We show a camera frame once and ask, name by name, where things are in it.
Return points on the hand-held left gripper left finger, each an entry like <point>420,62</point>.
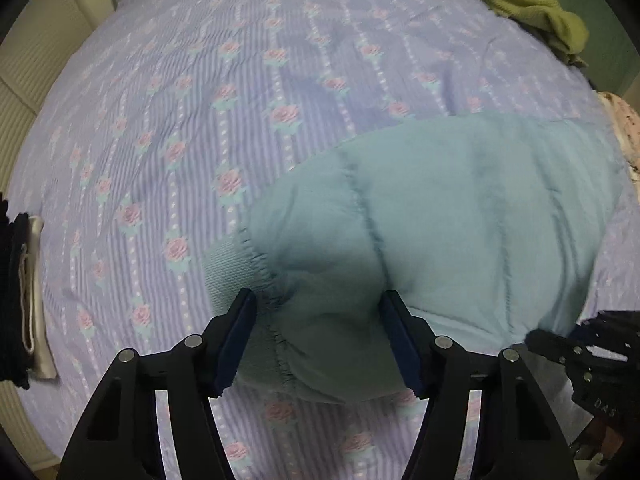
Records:
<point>238,340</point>

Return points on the teal sweatshirt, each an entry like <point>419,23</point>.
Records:
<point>450,220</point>

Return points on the white satin cloth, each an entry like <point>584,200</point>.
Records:
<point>36,310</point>

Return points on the black knitted garment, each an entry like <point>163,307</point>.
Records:
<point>14,305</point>

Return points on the olive green cloth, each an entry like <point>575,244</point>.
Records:
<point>530,2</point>

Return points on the pink floral cloth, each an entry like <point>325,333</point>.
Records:
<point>625,125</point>

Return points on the purple floral bed sheet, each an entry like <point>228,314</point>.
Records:
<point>210,110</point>

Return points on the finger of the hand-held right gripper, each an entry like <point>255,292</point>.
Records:
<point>612,327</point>
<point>552,345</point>

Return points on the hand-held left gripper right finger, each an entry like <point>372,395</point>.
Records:
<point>400,346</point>

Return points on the beige padded headboard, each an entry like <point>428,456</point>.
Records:
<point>35,45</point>

